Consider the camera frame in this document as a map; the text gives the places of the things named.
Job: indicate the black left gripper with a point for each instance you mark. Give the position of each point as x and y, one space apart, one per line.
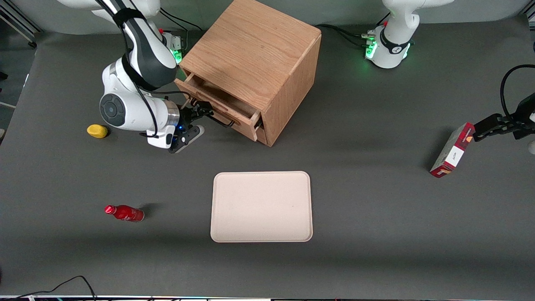
519 121

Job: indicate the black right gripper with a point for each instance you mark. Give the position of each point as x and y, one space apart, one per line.
187 114

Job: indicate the wooden drawer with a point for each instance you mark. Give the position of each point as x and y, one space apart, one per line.
234 109

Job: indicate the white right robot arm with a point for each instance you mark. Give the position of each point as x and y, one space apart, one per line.
146 54

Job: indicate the wooden drawer cabinet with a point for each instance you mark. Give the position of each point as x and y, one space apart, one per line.
259 46

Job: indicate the red and white carton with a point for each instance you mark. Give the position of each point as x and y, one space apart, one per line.
453 150

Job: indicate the yellow toy lemon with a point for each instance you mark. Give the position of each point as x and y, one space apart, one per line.
97 131

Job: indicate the beige plastic tray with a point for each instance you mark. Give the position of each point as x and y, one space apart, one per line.
261 207

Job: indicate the red bottle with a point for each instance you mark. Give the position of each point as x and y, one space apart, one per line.
125 213

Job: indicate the aluminium frame profile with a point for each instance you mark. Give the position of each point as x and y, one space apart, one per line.
16 23

